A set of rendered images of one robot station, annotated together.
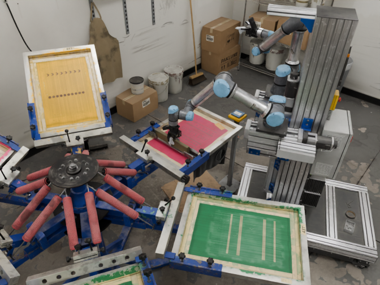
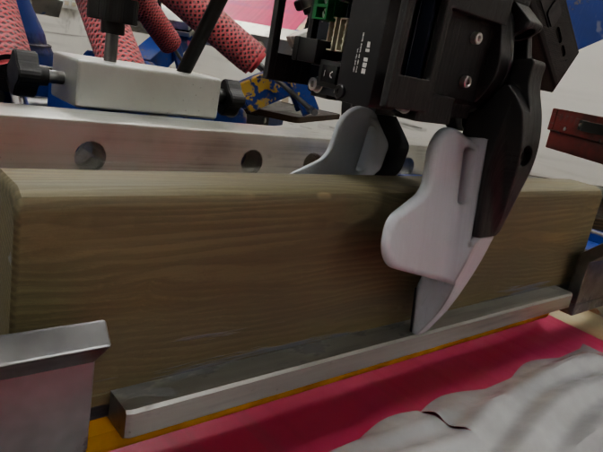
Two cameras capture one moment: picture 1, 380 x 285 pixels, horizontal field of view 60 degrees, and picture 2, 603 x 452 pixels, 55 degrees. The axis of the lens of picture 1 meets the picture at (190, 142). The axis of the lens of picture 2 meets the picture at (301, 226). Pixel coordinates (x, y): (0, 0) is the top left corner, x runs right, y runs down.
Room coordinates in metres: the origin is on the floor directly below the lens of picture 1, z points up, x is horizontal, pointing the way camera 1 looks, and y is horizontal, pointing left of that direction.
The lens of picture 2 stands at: (2.06, -0.13, 1.10)
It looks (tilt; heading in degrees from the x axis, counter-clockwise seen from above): 16 degrees down; 96
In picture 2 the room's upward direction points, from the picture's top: 11 degrees clockwise
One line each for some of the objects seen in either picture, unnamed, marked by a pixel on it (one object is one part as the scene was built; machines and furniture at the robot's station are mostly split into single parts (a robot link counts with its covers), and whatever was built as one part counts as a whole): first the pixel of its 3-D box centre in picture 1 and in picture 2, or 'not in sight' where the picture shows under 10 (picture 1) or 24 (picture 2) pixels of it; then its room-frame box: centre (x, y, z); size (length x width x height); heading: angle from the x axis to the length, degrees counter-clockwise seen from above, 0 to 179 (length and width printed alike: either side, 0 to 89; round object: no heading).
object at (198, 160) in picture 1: (194, 163); not in sight; (1.87, -0.04, 0.97); 0.30 x 0.05 x 0.07; 139
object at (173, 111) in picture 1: (173, 113); not in sight; (2.07, 0.13, 1.31); 0.09 x 0.08 x 0.11; 76
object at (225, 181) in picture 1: (233, 152); not in sight; (2.58, -0.45, 0.48); 0.22 x 0.22 x 0.96; 49
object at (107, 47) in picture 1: (100, 45); not in sight; (3.93, 1.12, 1.06); 0.53 x 0.07 x 1.05; 139
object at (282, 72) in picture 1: (283, 74); not in sight; (2.49, -0.77, 1.42); 0.13 x 0.12 x 0.14; 138
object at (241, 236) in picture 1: (219, 220); not in sight; (1.26, -0.18, 1.05); 1.08 x 0.61 x 0.23; 79
